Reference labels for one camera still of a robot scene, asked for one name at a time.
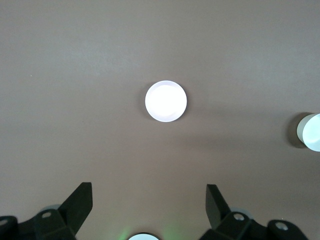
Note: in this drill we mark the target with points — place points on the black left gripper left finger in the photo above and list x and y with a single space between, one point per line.
75 207

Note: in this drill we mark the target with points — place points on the pink bowl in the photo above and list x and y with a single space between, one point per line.
165 101

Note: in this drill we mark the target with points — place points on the white bowl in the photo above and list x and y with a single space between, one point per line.
311 132

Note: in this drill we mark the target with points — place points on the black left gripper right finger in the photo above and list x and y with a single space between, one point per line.
216 207

